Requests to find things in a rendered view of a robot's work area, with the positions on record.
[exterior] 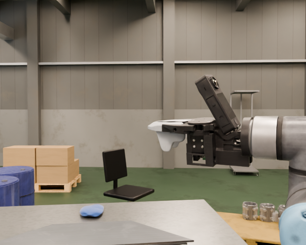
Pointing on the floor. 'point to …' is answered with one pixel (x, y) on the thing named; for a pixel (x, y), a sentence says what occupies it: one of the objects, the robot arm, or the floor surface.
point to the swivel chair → (109, 170)
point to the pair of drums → (12, 186)
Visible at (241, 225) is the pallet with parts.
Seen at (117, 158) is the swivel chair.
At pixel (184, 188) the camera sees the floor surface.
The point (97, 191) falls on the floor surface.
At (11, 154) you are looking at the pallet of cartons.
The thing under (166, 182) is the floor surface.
